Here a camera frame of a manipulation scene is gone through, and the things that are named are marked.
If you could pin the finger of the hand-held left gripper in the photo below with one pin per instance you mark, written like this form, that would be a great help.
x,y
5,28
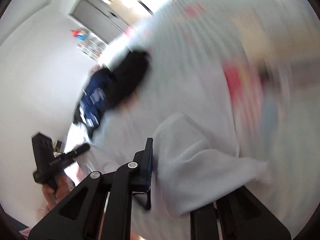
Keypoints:
x,y
77,151

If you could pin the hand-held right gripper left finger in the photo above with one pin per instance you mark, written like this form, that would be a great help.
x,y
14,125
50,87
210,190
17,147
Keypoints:
x,y
149,165

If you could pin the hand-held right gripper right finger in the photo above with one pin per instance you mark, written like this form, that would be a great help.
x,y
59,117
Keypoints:
x,y
237,217

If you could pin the white shirt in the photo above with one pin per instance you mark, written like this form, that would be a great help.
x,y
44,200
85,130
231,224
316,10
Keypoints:
x,y
190,170

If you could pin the pile of dark clothes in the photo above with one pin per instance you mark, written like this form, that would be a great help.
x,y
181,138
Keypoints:
x,y
100,72

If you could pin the person's left hand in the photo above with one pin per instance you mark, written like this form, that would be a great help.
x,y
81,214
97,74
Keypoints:
x,y
62,190

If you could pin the navy blue garment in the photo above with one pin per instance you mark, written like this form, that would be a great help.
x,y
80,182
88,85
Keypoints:
x,y
95,97

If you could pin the black garment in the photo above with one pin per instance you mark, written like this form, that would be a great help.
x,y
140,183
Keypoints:
x,y
127,77

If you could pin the white shelf rack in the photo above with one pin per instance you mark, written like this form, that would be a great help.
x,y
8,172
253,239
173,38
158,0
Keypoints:
x,y
91,47

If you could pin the bed with checked blanket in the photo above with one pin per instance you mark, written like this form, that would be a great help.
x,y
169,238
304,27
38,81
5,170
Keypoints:
x,y
200,67

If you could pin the red and blue plush toy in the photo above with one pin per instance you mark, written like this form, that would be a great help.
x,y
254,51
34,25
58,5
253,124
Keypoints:
x,y
78,34

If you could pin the grey door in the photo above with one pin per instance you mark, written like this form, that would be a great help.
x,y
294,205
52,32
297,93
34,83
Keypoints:
x,y
100,12

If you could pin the beige refrigerator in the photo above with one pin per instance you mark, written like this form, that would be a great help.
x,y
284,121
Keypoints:
x,y
130,0

